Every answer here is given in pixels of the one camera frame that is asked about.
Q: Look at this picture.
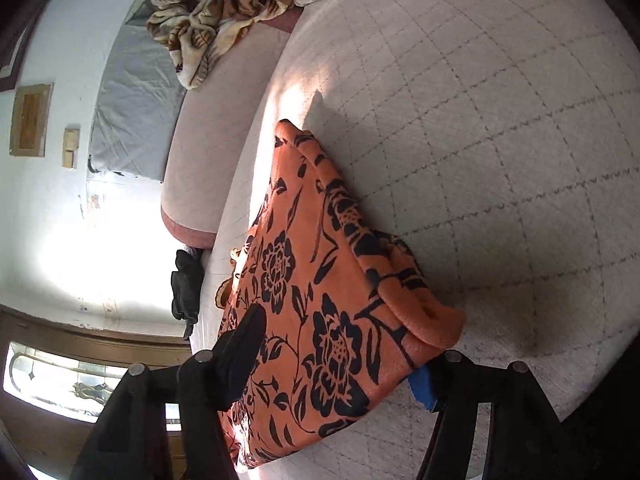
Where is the beige wall switch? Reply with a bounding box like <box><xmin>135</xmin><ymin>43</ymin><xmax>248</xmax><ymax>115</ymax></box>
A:
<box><xmin>61</xmin><ymin>127</ymin><xmax>81</xmax><ymax>170</ymax></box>

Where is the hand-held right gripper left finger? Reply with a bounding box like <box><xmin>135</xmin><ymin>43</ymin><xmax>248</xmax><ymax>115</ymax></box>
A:
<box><xmin>70</xmin><ymin>304</ymin><xmax>267</xmax><ymax>480</ymax></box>

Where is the wooden wall frame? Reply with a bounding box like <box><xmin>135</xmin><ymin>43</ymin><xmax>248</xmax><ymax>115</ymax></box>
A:
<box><xmin>9</xmin><ymin>82</ymin><xmax>53</xmax><ymax>158</ymax></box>

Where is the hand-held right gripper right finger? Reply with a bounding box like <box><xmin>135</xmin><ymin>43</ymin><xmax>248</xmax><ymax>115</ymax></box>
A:
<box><xmin>407</xmin><ymin>349</ymin><xmax>568</xmax><ymax>480</ymax></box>

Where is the black cloth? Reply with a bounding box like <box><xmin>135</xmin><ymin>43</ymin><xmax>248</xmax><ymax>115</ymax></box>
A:
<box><xmin>170</xmin><ymin>247</ymin><xmax>206</xmax><ymax>341</ymax></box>

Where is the orange floral top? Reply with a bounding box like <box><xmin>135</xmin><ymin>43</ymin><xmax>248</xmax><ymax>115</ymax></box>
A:
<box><xmin>215</xmin><ymin>119</ymin><xmax>467</xmax><ymax>471</ymax></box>

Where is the grey pillow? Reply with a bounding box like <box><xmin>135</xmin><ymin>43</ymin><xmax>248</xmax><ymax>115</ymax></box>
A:
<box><xmin>87</xmin><ymin>0</ymin><xmax>188</xmax><ymax>183</ymax></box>

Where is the pink rolled quilt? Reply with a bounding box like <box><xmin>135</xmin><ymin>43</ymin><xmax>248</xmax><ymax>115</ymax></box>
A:
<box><xmin>159</xmin><ymin>10</ymin><xmax>303</xmax><ymax>250</ymax></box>

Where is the white quilted bed mat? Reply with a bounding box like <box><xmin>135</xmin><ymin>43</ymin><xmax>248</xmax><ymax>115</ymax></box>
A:
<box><xmin>190</xmin><ymin>0</ymin><xmax>640</xmax><ymax>480</ymax></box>

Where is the brown floral blanket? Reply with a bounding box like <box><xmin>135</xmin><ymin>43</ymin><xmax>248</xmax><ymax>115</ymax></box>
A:
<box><xmin>146</xmin><ymin>0</ymin><xmax>313</xmax><ymax>92</ymax></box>

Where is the stained glass window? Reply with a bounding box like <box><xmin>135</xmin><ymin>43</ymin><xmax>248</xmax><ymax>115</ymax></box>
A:
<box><xmin>2</xmin><ymin>341</ymin><xmax>183</xmax><ymax>433</ymax></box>

